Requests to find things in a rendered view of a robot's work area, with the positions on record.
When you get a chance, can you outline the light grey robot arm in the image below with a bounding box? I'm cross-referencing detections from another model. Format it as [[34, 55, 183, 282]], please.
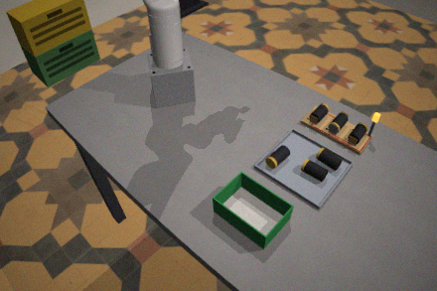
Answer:
[[143, 0, 184, 70]]

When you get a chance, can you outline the black battery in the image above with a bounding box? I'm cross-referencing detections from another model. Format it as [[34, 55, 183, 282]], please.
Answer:
[[329, 113, 349, 133], [265, 145, 290, 169], [301, 159, 329, 182], [316, 148, 343, 171], [348, 123, 367, 144], [309, 103, 330, 123]]

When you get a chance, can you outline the wooden battery holder board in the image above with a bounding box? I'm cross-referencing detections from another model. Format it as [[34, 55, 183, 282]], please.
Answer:
[[301, 106, 380, 155]]

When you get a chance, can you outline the green open-top box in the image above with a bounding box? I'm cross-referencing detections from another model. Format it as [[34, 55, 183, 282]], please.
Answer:
[[214, 174, 294, 249]]

